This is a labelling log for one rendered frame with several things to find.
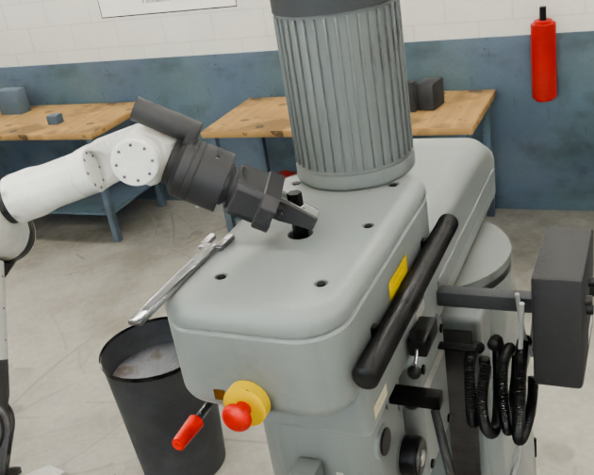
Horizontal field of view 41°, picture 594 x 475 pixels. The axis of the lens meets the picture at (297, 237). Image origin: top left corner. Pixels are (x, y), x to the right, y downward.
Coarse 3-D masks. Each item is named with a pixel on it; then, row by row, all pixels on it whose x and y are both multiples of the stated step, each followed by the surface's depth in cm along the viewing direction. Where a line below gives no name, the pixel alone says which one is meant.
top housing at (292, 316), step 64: (320, 192) 127; (384, 192) 123; (256, 256) 110; (320, 256) 107; (384, 256) 109; (192, 320) 100; (256, 320) 96; (320, 320) 94; (192, 384) 106; (256, 384) 101; (320, 384) 98
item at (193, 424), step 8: (208, 408) 111; (192, 416) 109; (200, 416) 110; (184, 424) 108; (192, 424) 107; (200, 424) 108; (184, 432) 106; (192, 432) 107; (176, 440) 105; (184, 440) 105; (176, 448) 105; (184, 448) 105
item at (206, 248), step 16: (208, 240) 115; (224, 240) 114; (208, 256) 111; (176, 272) 107; (192, 272) 108; (160, 288) 104; (176, 288) 104; (144, 304) 100; (160, 304) 101; (128, 320) 97; (144, 320) 97
